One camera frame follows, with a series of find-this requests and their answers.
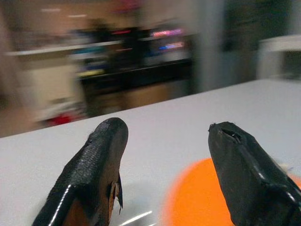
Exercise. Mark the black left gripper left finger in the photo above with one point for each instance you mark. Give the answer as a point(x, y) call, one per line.
point(94, 162)

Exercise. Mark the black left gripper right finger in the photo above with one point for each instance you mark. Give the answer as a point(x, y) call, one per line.
point(247, 174)

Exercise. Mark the white side table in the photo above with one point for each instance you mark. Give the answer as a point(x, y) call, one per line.
point(279, 56)

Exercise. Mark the dark cluttered shelf unit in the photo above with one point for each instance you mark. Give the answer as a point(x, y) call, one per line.
point(134, 58)

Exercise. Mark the orange round plate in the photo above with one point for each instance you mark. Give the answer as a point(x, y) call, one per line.
point(195, 197)

